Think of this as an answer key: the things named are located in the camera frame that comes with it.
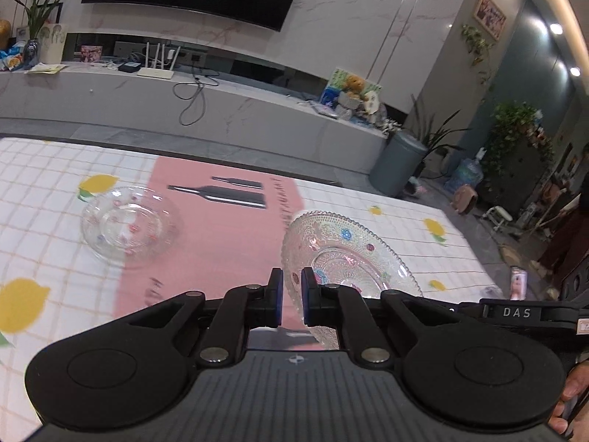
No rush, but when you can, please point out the brown teddy bear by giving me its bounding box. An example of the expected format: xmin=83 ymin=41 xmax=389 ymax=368
xmin=340 ymin=74 xmax=367 ymax=102

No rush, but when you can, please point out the bushy green potted plant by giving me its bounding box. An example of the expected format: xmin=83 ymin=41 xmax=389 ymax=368
xmin=487 ymin=101 xmax=556 ymax=180

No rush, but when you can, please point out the white drawing card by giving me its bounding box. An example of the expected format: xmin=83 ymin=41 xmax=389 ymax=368
xmin=39 ymin=23 xmax=66 ymax=63

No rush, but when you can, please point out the marble television console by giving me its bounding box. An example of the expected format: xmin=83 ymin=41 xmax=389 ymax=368
xmin=0 ymin=61 xmax=393 ymax=176

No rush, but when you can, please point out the green plant in glass vase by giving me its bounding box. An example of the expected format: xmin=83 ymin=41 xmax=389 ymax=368
xmin=13 ymin=0 xmax=79 ymax=64

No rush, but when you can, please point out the blue water jug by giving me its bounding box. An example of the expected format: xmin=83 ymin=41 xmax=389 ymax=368
xmin=444 ymin=147 xmax=487 ymax=194

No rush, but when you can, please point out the black cable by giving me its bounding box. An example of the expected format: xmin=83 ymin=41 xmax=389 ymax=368
xmin=173 ymin=69 xmax=221 ymax=126

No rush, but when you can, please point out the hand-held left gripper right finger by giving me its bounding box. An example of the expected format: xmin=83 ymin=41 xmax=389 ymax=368
xmin=300 ymin=267 xmax=457 ymax=365

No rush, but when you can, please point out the hanging vine plant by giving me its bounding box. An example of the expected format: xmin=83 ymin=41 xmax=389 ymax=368
xmin=459 ymin=22 xmax=496 ymax=86

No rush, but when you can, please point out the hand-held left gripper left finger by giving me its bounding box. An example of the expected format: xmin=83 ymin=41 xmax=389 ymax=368
xmin=113 ymin=267 xmax=284 ymax=370

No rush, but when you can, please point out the pink bottle print mat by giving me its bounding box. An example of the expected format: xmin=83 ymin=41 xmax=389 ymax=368
xmin=107 ymin=156 xmax=324 ymax=347

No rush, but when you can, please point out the person's right hand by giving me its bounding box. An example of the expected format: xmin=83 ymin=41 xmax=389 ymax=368
xmin=549 ymin=360 xmax=589 ymax=439

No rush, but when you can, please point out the framed wall picture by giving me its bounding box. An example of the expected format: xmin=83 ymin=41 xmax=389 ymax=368
xmin=473 ymin=0 xmax=508 ymax=42

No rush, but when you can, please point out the beaded clear glass plate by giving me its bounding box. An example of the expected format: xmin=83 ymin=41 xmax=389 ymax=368
xmin=281 ymin=210 xmax=423 ymax=349

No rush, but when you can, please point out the deep clear glass plate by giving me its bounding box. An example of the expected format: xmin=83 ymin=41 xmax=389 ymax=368
xmin=80 ymin=185 xmax=180 ymax=269

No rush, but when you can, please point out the pink space heater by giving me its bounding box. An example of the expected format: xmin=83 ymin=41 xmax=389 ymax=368
xmin=453 ymin=183 xmax=480 ymax=215

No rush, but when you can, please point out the blue snack bag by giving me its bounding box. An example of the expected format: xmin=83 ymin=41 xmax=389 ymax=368
xmin=0 ymin=41 xmax=27 ymax=71

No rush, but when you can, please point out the dark cabinet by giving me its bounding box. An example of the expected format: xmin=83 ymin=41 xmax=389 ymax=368
xmin=487 ymin=147 xmax=553 ymax=222

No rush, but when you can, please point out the white router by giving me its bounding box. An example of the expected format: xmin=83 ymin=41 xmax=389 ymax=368
xmin=137 ymin=41 xmax=178 ymax=80

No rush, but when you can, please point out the grey trash can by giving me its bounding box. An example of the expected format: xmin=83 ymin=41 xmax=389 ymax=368
xmin=370 ymin=129 xmax=429 ymax=198

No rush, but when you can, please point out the long leaf potted plant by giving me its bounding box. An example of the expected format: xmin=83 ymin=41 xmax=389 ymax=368
xmin=409 ymin=94 xmax=473 ymax=178

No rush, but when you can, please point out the small white stool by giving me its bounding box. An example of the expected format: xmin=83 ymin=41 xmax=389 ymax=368
xmin=483 ymin=206 xmax=516 ymax=234

